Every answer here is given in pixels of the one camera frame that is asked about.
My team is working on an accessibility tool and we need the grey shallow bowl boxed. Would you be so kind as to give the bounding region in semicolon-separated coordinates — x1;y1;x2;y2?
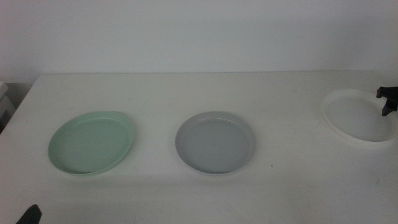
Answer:
174;111;257;175

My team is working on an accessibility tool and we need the white shallow bowl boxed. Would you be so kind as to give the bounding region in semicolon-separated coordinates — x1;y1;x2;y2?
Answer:
321;88;398;148

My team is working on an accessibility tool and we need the pale green shallow bowl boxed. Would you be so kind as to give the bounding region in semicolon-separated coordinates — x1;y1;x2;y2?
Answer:
47;110;135;177

